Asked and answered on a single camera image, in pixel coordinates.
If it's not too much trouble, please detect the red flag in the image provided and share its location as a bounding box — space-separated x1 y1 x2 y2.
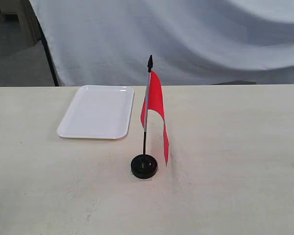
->
141 55 170 165

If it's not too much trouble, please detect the black round flag base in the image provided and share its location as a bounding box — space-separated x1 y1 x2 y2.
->
130 154 158 179

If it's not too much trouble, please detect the white rectangular plastic tray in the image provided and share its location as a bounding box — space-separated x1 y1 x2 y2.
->
56 85 134 140

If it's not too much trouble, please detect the white backdrop cloth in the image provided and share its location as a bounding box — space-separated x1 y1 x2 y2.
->
31 0 294 86

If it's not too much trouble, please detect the black backdrop stand pole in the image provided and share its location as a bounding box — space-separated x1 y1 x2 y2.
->
38 24 59 87

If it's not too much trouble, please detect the wooden furniture in background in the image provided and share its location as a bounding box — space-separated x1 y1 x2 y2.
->
0 0 42 47

